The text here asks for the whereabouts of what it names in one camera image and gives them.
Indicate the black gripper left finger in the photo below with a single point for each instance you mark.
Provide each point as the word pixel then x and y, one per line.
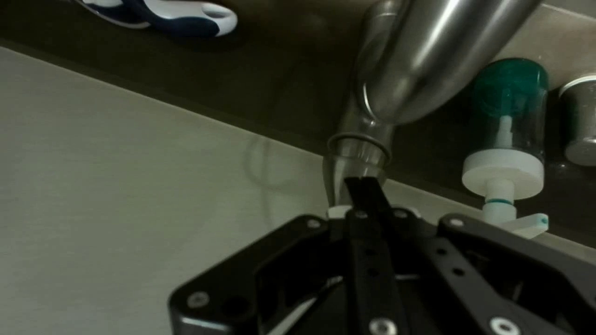
pixel 365 261

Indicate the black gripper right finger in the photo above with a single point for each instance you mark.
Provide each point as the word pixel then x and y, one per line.
pixel 471 279

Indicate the stainless steel kitchen tap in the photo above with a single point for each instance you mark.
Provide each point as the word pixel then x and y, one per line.
pixel 434 49

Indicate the green liquid soap dispenser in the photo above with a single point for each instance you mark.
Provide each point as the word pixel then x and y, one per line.
pixel 508 112

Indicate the soap dispenser bottle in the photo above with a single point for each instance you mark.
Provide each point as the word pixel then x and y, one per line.
pixel 583 121

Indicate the white blue dish scrubber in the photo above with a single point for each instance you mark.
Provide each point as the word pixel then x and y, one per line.
pixel 179 19

